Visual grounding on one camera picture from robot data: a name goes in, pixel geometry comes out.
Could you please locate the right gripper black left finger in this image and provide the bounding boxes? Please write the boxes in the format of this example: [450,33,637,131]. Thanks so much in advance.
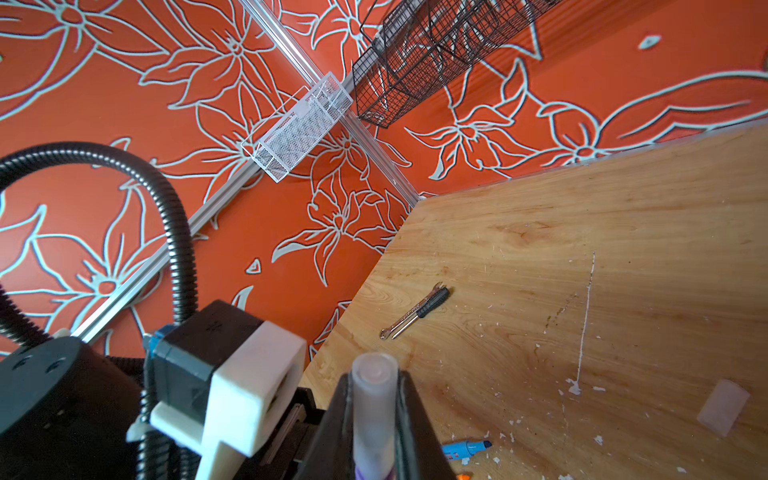
[295,374,354,480]

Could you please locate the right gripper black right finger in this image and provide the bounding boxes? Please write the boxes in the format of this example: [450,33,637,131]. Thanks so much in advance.
[395,370,456,480]

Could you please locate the blue highlighter pen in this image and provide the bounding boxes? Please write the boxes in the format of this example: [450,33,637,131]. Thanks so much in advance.
[442,440,492,461]

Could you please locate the purple highlighter pen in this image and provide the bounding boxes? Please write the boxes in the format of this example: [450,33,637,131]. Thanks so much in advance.
[355,465,396,480]

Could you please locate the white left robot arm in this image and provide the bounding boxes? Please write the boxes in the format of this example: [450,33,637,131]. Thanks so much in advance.
[1,142,198,479]

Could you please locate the white mesh basket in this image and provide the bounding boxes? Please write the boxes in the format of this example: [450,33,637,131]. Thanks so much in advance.
[239,73,352,183]

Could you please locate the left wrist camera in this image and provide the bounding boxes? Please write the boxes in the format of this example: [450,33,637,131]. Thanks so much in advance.
[126,300,307,479]

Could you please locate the black handled screwdriver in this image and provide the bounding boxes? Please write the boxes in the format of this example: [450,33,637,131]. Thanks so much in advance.
[389,286,451,339]

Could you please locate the black wire basket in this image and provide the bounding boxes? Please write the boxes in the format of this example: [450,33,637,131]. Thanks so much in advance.
[352,1,559,128]

